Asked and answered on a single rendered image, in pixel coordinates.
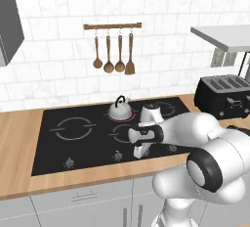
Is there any white wall shelf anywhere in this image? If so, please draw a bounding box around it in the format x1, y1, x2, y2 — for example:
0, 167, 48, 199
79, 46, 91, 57
189, 24, 250, 54

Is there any silver drawer handle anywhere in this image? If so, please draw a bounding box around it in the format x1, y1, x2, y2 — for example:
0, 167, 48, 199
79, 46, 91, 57
70, 191, 99, 203

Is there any black glass hob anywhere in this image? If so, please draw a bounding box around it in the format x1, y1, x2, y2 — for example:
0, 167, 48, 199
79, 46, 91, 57
30, 96, 197, 177

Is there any grey wall socket plate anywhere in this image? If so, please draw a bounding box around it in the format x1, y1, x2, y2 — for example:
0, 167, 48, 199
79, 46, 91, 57
210, 48, 239, 68

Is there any silver cupboard door handle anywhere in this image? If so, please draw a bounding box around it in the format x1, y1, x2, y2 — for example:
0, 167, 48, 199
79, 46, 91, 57
122, 205, 129, 227
138, 204, 145, 227

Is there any wooden ladle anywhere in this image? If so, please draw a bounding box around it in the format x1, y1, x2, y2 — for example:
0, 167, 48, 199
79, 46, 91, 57
103, 34, 115, 74

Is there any grey drawer front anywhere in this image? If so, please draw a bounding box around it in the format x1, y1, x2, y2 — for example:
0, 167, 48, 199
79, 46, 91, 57
29, 178, 135, 217

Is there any grey wall cupboard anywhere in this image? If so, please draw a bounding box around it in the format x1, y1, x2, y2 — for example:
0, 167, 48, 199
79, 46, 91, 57
0, 0, 25, 68

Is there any silver kettle with black handle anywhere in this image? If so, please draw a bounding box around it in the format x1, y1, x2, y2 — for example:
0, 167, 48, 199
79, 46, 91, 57
107, 95, 133, 121

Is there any black toaster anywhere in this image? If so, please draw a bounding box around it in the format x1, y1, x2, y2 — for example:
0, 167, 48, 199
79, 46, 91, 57
193, 73, 250, 120

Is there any wooden utensil rail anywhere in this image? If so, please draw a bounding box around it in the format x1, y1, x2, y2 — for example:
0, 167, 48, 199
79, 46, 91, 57
83, 23, 143, 31

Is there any grey base cupboard front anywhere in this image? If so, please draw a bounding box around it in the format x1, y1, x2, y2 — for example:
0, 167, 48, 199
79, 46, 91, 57
0, 196, 43, 227

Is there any wooden spatula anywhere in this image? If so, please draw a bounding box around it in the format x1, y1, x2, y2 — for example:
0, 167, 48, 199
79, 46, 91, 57
124, 32, 137, 76

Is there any small wooden spoon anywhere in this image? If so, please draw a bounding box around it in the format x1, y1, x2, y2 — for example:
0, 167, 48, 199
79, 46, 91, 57
92, 34, 104, 69

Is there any grey cupboard door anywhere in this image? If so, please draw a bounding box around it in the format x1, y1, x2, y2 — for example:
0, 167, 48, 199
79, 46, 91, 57
131, 190, 169, 227
34, 196, 134, 227

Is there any black hob knob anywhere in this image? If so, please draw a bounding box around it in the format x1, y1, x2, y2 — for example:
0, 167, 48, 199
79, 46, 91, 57
62, 157, 76, 170
167, 144, 180, 154
111, 150, 124, 162

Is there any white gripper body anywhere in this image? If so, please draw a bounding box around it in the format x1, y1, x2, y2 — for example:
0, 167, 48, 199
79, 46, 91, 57
133, 140, 154, 159

